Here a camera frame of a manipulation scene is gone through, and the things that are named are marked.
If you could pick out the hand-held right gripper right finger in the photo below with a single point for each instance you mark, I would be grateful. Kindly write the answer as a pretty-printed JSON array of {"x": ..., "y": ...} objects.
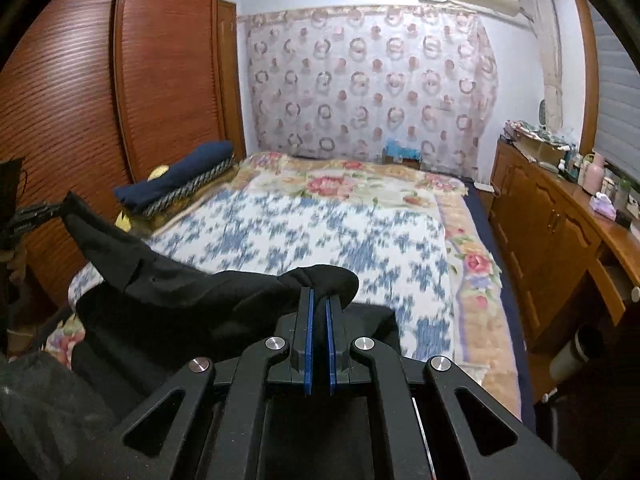
[{"x": 330, "y": 345}]

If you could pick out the wooden sideboard cabinet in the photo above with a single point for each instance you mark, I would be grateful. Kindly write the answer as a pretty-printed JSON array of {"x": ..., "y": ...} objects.
[{"x": 545, "y": 240}]

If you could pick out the small white fan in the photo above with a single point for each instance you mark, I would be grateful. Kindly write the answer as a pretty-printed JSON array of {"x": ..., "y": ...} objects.
[{"x": 542, "y": 112}]

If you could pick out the beige tied curtain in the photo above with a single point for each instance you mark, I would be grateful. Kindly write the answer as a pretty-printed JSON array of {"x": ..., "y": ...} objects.
[{"x": 545, "y": 50}]

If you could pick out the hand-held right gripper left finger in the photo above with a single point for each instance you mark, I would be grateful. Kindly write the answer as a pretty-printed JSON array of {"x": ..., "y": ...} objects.
[{"x": 309, "y": 340}]

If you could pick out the pink tissue pack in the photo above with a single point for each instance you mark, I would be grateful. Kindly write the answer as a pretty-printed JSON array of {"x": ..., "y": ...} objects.
[{"x": 603, "y": 206}]

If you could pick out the patterned cloth pile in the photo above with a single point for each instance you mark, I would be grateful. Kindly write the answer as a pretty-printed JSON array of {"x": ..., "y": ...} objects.
[{"x": 535, "y": 130}]

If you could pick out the sheer circle-patterned curtain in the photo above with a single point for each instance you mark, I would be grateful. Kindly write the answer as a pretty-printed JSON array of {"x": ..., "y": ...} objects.
[{"x": 370, "y": 85}]

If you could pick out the black printed t-shirt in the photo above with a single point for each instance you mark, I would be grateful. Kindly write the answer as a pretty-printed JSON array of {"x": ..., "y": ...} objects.
[{"x": 175, "y": 300}]

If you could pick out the grey window blind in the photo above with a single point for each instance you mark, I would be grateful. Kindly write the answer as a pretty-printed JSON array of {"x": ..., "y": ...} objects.
[{"x": 617, "y": 90}]

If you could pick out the brown louvered wooden wardrobe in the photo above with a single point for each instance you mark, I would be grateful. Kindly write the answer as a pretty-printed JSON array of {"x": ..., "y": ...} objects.
[{"x": 100, "y": 85}]

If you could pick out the grey cylindrical bin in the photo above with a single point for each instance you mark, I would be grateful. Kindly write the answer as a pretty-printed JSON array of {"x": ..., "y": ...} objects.
[{"x": 570, "y": 360}]

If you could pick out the pink bottle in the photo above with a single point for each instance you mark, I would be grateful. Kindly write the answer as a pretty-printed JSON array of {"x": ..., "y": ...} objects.
[{"x": 595, "y": 175}]

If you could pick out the yellow plush toy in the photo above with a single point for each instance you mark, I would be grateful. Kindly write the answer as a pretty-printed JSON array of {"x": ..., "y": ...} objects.
[{"x": 159, "y": 172}]

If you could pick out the blue plastic bag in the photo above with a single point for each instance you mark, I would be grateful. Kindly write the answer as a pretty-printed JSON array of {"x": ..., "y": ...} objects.
[{"x": 400, "y": 150}]

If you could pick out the brown wooden box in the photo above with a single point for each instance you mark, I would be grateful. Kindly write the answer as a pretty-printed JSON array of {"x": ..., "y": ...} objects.
[{"x": 410, "y": 162}]

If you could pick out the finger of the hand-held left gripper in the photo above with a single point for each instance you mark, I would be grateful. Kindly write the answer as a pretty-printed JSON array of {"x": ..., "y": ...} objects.
[{"x": 40, "y": 212}]

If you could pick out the dark mesh fabric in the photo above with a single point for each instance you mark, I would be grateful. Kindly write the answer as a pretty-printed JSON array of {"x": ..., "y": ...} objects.
[{"x": 45, "y": 420}]

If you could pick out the striped cushion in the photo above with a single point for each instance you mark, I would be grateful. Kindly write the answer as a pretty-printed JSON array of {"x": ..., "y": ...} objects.
[{"x": 200, "y": 187}]

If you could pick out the navy folded cloth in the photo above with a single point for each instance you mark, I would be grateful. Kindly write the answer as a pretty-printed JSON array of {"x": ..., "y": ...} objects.
[{"x": 185, "y": 175}]

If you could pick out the blue floral bed sheet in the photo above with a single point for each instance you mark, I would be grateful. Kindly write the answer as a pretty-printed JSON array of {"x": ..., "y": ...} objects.
[{"x": 310, "y": 235}]

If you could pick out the pink floral blanket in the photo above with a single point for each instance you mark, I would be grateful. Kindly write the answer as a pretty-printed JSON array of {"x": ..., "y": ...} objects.
[{"x": 350, "y": 182}]

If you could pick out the cardboard box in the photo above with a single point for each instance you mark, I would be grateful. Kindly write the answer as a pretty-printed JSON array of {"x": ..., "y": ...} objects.
[{"x": 542, "y": 147}]

